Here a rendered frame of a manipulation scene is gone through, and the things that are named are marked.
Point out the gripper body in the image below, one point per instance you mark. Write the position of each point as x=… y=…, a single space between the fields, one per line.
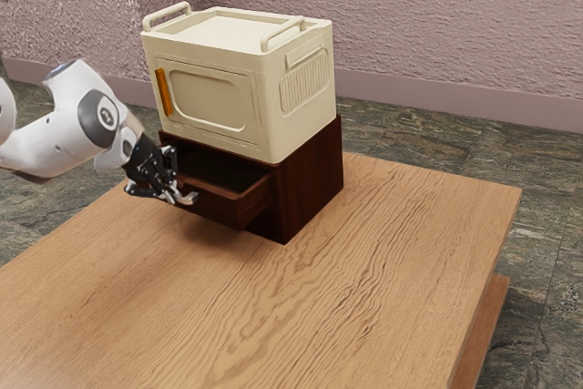
x=145 y=162

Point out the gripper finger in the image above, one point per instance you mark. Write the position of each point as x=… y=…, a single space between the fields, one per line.
x=180 y=196
x=169 y=162

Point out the dark brown drawer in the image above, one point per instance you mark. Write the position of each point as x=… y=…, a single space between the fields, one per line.
x=223 y=195

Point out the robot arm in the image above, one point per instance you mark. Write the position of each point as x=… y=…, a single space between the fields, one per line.
x=59 y=134

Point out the cream box with lid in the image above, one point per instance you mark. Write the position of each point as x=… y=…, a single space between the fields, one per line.
x=237 y=84

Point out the dark brown wooden cabinet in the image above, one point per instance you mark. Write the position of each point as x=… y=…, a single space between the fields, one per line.
x=309 y=184

